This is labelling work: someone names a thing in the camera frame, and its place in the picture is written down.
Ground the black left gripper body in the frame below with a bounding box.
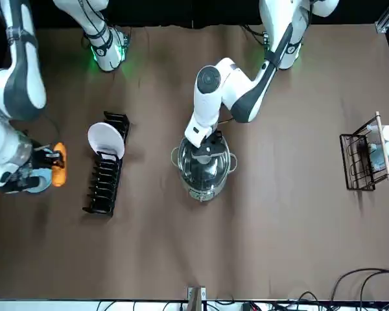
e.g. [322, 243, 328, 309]
[195, 129, 224, 157]

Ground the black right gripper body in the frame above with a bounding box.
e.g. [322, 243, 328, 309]
[5, 139, 53, 194]

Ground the orange corn cob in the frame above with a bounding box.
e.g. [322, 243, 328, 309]
[51, 142, 67, 187]

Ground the glass pot lid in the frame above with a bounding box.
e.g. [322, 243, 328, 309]
[178, 135, 231, 192]

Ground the light blue round plate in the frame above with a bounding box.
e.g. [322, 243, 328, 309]
[27, 168, 53, 195]

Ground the white round plate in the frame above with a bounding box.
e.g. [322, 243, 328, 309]
[87, 121, 126, 157]

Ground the pale green steel pot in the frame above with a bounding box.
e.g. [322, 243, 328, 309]
[171, 135, 239, 203]

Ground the black dish rack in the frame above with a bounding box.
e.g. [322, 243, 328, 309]
[82, 111, 131, 215]

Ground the white cup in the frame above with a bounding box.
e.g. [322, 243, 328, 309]
[368, 124, 389, 141]

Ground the black left arm base cable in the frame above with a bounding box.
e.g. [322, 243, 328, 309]
[242, 25, 270, 50]

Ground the black wire cup rack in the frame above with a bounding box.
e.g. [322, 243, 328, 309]
[339, 111, 389, 191]

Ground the aluminium camera post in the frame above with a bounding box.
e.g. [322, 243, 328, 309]
[187, 286, 207, 311]

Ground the black desk cable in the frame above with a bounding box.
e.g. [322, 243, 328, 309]
[329, 267, 389, 307]

